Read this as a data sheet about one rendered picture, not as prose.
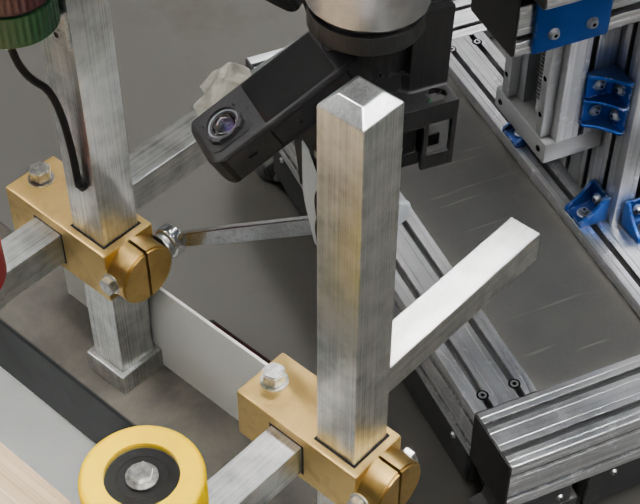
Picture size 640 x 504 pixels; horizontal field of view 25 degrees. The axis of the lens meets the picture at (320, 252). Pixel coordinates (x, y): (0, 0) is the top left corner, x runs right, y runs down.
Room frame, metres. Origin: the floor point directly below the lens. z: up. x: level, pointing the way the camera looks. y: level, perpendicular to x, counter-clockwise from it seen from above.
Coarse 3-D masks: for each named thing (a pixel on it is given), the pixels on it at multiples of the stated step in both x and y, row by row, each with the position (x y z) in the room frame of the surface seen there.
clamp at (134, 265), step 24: (24, 192) 0.82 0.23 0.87; (48, 192) 0.82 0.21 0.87; (24, 216) 0.81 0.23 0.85; (48, 216) 0.79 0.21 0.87; (72, 240) 0.77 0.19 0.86; (120, 240) 0.76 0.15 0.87; (144, 240) 0.77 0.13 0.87; (72, 264) 0.77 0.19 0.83; (96, 264) 0.75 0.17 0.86; (120, 264) 0.75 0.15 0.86; (144, 264) 0.75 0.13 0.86; (168, 264) 0.77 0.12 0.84; (96, 288) 0.76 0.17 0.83; (120, 288) 0.74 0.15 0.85; (144, 288) 0.75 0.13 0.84
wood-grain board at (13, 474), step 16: (0, 448) 0.55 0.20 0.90; (0, 464) 0.54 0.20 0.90; (16, 464) 0.54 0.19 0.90; (0, 480) 0.53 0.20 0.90; (16, 480) 0.53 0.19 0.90; (32, 480) 0.53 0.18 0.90; (0, 496) 0.51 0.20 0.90; (16, 496) 0.51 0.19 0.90; (32, 496) 0.51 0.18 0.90; (48, 496) 0.51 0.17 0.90; (64, 496) 0.51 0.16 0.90
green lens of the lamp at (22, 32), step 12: (48, 0) 0.74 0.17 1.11; (36, 12) 0.72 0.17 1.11; (48, 12) 0.73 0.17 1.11; (0, 24) 0.72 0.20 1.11; (12, 24) 0.72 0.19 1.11; (24, 24) 0.72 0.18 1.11; (36, 24) 0.72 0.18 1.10; (48, 24) 0.73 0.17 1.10; (0, 36) 0.72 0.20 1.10; (12, 36) 0.72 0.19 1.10; (24, 36) 0.72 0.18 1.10; (36, 36) 0.72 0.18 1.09; (0, 48) 0.72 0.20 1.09; (12, 48) 0.72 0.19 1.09
